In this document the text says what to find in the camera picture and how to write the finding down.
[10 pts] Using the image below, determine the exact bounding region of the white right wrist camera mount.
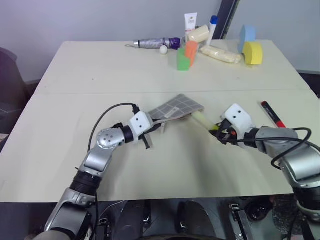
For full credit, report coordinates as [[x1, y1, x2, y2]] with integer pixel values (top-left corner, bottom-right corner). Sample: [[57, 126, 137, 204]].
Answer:
[[219, 103, 254, 139]]

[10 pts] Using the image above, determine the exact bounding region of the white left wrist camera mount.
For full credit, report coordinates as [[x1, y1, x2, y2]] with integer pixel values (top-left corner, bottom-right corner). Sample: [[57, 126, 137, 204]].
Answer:
[[128, 111, 156, 145]]

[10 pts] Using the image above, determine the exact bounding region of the yellow highlighter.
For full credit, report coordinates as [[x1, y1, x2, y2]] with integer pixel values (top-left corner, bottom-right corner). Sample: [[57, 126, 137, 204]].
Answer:
[[190, 111, 221, 132]]

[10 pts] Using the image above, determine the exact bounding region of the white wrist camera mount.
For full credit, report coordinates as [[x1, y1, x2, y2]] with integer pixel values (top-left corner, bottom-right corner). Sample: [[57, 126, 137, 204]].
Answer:
[[128, 111, 156, 145], [219, 103, 254, 139]]

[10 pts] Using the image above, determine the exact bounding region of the dark upright post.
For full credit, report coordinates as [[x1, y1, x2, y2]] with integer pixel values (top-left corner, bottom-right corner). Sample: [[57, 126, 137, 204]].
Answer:
[[216, 0, 241, 41]]

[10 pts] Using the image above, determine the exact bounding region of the beige bagged bread loaf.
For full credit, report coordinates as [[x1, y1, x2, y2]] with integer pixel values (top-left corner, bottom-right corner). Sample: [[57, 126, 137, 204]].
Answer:
[[199, 44, 244, 65]]

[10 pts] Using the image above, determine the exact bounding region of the beige foam bread loaf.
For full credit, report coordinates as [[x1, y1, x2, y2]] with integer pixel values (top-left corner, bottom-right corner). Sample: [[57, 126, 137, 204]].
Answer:
[[186, 24, 211, 43]]

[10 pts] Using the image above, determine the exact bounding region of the orange foam sponge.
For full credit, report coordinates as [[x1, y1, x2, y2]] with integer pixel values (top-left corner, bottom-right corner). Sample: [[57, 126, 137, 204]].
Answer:
[[184, 40, 199, 68]]

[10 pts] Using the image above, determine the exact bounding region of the dark rounded robot foot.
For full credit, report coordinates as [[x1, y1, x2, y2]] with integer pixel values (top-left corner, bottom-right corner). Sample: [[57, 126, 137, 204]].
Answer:
[[116, 199, 152, 240], [175, 199, 214, 240]]

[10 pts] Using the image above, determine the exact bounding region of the grey grid pouch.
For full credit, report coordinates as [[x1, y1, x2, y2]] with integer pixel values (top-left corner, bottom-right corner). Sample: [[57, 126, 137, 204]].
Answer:
[[147, 93, 206, 124]]

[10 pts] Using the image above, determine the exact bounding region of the red and black marker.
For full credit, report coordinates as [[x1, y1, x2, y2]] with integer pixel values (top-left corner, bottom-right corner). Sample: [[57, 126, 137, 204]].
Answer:
[[259, 100, 287, 129]]

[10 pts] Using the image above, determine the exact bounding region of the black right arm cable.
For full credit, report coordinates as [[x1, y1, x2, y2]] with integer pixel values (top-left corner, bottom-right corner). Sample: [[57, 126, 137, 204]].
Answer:
[[234, 127, 314, 171]]

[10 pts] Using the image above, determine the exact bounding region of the yellow foam sponge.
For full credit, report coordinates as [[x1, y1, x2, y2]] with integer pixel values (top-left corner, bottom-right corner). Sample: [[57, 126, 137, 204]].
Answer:
[[242, 41, 265, 67]]

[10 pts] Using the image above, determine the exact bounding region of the blue foam sponge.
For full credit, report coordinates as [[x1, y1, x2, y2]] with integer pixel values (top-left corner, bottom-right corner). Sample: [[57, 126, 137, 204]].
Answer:
[[237, 24, 257, 55]]

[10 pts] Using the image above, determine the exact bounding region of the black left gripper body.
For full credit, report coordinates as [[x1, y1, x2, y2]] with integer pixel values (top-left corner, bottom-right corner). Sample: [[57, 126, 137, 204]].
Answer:
[[138, 124, 161, 142]]

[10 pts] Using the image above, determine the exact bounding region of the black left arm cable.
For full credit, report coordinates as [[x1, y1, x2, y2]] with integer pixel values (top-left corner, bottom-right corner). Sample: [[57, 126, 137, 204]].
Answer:
[[88, 102, 140, 152]]

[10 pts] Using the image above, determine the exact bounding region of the white bottle with blue cap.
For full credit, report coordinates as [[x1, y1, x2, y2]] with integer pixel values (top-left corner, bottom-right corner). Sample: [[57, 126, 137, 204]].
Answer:
[[205, 15, 219, 47]]

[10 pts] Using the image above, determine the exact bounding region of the green foam sponge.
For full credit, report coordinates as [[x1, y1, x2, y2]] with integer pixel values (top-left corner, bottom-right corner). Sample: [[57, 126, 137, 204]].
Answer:
[[176, 47, 192, 72]]

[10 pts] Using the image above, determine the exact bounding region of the white cream tube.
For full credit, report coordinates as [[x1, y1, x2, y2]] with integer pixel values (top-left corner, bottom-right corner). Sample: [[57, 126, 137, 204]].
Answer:
[[184, 12, 199, 39]]

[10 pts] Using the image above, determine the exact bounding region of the folded grey purple umbrella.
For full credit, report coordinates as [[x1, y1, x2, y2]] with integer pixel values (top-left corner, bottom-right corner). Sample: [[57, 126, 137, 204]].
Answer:
[[125, 36, 182, 51]]

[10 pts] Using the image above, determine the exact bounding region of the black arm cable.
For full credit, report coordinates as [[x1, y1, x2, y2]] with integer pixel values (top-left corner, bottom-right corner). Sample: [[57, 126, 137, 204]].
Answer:
[[234, 127, 314, 171], [88, 102, 140, 152]]

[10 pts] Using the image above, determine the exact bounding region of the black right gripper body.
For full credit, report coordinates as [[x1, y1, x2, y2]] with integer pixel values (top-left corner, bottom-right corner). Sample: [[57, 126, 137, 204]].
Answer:
[[219, 119, 239, 146]]

